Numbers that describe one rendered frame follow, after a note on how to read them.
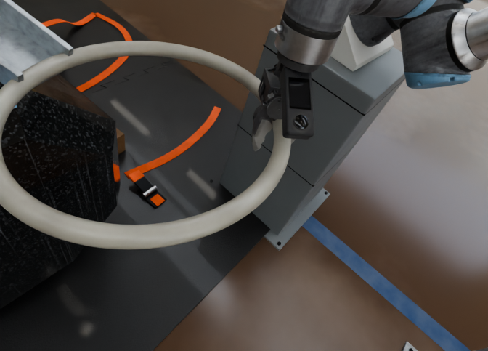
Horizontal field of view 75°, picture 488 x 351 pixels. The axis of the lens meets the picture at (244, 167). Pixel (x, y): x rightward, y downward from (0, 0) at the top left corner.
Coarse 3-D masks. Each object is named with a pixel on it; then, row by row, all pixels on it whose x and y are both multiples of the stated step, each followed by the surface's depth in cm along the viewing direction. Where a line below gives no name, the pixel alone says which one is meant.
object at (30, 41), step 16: (0, 0) 57; (0, 16) 60; (16, 16) 58; (0, 32) 59; (16, 32) 60; (32, 32) 60; (48, 32) 58; (0, 48) 57; (16, 48) 59; (32, 48) 60; (48, 48) 61; (64, 48) 59; (0, 64) 51; (16, 64) 57; (32, 64) 58; (0, 80) 54; (16, 80) 52
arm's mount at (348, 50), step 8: (344, 24) 91; (344, 32) 92; (352, 32) 93; (344, 40) 93; (352, 40) 93; (384, 40) 107; (392, 40) 111; (336, 48) 96; (344, 48) 94; (352, 48) 93; (360, 48) 96; (368, 48) 99; (376, 48) 103; (384, 48) 106; (336, 56) 97; (344, 56) 95; (352, 56) 93; (360, 56) 96; (368, 56) 99; (376, 56) 104; (344, 64) 96; (352, 64) 94; (360, 64) 96
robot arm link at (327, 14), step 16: (288, 0) 44; (304, 0) 41; (320, 0) 40; (336, 0) 40; (352, 0) 41; (368, 0) 42; (288, 16) 44; (304, 16) 42; (320, 16) 42; (336, 16) 42; (304, 32) 44; (320, 32) 43; (336, 32) 45
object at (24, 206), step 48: (96, 48) 63; (144, 48) 67; (192, 48) 68; (0, 96) 49; (0, 144) 45; (288, 144) 53; (0, 192) 39; (96, 240) 37; (144, 240) 38; (192, 240) 40
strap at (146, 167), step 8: (88, 16) 224; (96, 16) 227; (104, 16) 229; (48, 24) 191; (80, 24) 214; (112, 24) 226; (128, 40) 218; (128, 56) 207; (112, 64) 198; (120, 64) 200; (104, 72) 192; (112, 72) 193; (96, 80) 186; (80, 88) 178; (88, 88) 180; (216, 112) 195; (208, 120) 188; (200, 128) 182; (208, 128) 184; (192, 136) 177; (200, 136) 178; (184, 144) 172; (192, 144) 173; (176, 152) 167; (160, 160) 161; (168, 160) 162; (136, 168) 154; (144, 168) 155; (152, 168) 157
